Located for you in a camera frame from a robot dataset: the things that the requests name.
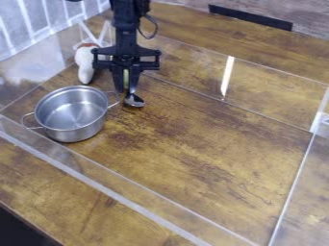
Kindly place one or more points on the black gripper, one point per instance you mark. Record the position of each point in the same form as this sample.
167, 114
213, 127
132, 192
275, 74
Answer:
108, 58

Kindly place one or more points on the green handled metal spoon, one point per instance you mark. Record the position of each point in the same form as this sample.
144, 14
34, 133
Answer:
132, 99

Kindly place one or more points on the white plush toy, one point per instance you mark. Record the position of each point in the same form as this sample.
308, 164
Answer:
84, 60

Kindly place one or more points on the small steel pot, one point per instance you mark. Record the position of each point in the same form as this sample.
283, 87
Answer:
72, 113

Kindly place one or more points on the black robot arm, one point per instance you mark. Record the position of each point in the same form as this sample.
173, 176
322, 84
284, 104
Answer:
128, 13

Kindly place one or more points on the clear acrylic stand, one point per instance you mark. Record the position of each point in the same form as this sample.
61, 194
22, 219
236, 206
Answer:
105, 39

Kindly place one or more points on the black strip on table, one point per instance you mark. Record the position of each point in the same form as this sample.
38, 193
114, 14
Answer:
252, 17

